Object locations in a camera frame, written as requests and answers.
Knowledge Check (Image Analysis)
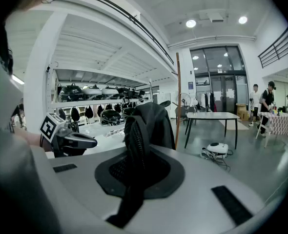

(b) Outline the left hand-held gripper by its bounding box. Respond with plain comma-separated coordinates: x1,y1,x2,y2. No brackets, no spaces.
39,113,98,158

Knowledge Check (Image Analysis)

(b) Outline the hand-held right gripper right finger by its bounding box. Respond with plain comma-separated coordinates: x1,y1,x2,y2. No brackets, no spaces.
124,144,266,234

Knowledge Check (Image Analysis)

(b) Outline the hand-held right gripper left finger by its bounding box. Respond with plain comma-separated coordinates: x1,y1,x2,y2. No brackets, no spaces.
48,146,135,234

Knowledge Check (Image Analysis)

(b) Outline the black garment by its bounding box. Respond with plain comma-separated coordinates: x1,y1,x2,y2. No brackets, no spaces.
106,102,176,229

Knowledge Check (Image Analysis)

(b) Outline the brown wooden coat rack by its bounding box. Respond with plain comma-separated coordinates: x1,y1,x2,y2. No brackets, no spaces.
174,52,183,150

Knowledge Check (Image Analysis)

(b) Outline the person's left forearm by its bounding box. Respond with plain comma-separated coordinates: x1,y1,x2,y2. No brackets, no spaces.
24,130,46,153

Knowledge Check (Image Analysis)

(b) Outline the white capsule pet carrier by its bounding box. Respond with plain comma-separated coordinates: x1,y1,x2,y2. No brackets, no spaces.
200,142,229,161

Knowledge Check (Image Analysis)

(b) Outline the white metal shelving unit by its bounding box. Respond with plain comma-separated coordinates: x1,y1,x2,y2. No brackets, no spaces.
45,61,155,143

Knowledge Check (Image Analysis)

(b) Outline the row of black helmets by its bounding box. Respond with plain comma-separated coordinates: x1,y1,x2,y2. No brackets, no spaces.
57,83,151,126

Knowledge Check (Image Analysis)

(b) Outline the white marble table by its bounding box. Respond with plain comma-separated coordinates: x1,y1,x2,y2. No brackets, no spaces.
184,111,240,150

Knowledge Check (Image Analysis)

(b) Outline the black chair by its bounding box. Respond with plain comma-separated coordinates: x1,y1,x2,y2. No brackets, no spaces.
175,106,187,126

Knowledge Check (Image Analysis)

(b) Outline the cardboard box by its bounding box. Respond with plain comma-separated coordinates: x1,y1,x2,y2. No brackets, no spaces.
236,103,249,121

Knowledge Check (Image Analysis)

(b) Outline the fluorescent tube light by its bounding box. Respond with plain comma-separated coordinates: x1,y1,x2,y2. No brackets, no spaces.
11,74,25,85

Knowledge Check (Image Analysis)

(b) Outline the table with patterned pink cloth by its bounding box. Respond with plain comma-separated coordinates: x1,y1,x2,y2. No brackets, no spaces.
255,111,288,148

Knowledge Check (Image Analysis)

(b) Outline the glass entrance door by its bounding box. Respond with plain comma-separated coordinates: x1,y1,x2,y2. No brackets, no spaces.
189,45,248,114

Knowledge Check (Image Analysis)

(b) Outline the ceiling air vent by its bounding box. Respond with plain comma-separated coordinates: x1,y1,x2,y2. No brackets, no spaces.
206,12,225,23

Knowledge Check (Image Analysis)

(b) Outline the garment rail with clothes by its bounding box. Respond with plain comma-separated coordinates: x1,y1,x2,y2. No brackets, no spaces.
196,91,218,113

